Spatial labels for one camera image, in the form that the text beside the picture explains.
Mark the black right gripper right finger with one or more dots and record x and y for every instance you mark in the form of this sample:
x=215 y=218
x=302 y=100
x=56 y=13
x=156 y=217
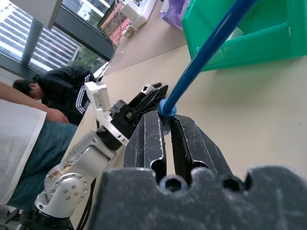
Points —
x=199 y=146

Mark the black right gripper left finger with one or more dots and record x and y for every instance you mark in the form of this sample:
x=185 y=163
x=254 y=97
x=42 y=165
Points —
x=146 y=141

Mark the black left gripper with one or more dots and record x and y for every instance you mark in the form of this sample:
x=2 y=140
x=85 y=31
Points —
x=124 y=117

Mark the white coupler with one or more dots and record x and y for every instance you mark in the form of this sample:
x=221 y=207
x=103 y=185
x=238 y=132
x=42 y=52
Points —
x=146 y=88

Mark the blue plastic rod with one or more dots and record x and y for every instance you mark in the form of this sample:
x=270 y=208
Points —
x=192 y=67

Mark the green plastic bin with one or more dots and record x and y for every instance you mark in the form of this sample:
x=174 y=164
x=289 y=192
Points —
x=259 y=45

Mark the small beige object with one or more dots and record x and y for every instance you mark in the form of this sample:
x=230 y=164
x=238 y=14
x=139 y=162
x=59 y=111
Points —
x=129 y=31

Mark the purple plastic bag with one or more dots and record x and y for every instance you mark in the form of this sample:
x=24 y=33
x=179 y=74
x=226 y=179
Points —
x=172 y=13

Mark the white box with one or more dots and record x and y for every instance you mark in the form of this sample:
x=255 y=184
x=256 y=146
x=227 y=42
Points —
x=138 y=12

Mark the person in black jacket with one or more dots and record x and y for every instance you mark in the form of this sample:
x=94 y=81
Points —
x=62 y=88

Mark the person in white shirt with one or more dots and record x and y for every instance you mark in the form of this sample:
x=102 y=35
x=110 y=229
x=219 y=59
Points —
x=21 y=148

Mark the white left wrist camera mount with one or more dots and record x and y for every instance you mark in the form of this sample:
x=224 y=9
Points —
x=99 y=100

